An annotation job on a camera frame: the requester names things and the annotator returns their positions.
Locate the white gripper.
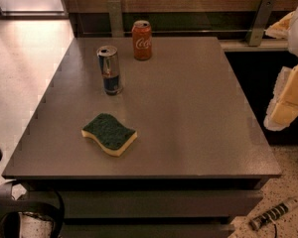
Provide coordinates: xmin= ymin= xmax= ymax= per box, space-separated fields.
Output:
xmin=263 ymin=7 xmax=298 ymax=131

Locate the green and yellow sponge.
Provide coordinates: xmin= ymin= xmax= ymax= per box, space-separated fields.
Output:
xmin=81 ymin=113 xmax=137 ymax=157

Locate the orange coke can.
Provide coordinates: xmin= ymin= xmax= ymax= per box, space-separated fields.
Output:
xmin=132 ymin=20 xmax=152 ymax=60

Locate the blue silver energy drink can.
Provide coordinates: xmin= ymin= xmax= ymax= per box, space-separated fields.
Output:
xmin=96 ymin=46 xmax=122 ymax=95

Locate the striped tube on floor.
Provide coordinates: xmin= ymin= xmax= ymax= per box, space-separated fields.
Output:
xmin=249 ymin=197 xmax=298 ymax=231

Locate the grey table drawer cabinet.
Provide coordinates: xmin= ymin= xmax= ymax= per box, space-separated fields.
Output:
xmin=25 ymin=176 xmax=268 ymax=238

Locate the black chair base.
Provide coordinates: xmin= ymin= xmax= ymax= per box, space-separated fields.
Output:
xmin=0 ymin=180 xmax=65 ymax=238

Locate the right metal wall bracket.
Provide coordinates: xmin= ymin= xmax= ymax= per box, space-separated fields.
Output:
xmin=245 ymin=0 xmax=276 ymax=47

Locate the metal wall bracket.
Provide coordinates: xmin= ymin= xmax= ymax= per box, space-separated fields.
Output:
xmin=245 ymin=0 xmax=276 ymax=47
xmin=107 ymin=0 xmax=124 ymax=38

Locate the left metal wall bracket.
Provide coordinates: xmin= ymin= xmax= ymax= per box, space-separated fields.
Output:
xmin=107 ymin=0 xmax=124 ymax=38

